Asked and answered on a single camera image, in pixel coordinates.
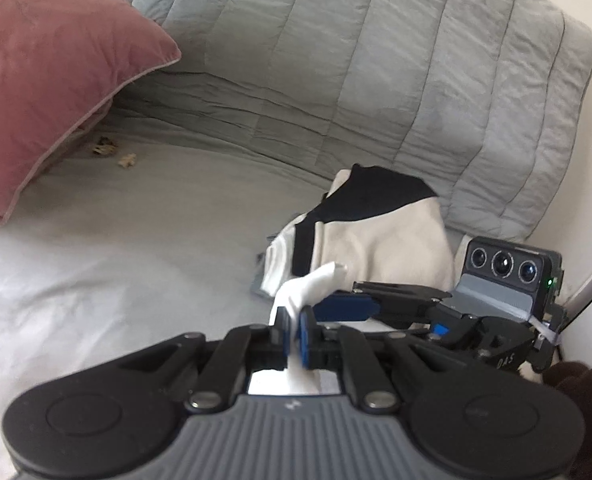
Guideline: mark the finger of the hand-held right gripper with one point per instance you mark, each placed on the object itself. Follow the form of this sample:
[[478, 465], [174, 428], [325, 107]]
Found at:
[[405, 294], [348, 308]]

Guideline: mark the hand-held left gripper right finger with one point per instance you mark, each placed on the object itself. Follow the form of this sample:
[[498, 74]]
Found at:
[[306, 342]]

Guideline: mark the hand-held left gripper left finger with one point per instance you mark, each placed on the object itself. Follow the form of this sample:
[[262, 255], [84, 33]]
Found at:
[[286, 345]]

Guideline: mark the white garment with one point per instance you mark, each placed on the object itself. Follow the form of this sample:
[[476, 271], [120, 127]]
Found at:
[[301, 290]]

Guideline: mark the person's right forearm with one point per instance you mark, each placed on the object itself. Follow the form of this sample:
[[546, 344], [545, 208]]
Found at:
[[590, 400]]

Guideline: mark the white folded cloth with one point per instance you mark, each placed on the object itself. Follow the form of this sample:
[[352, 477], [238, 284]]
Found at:
[[278, 265]]

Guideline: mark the bed with grey sheet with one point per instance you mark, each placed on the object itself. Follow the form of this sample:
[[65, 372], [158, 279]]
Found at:
[[126, 260]]

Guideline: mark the grey quilted blanket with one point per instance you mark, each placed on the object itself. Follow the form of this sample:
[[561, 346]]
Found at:
[[375, 60]]

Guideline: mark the small beige crumpled scrap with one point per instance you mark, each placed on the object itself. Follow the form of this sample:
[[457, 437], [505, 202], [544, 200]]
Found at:
[[127, 160]]

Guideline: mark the small brown crumpled scrap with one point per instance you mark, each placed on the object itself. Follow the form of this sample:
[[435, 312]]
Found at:
[[105, 146]]

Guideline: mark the pink pillow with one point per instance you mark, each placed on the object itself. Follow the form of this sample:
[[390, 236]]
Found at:
[[51, 85]]

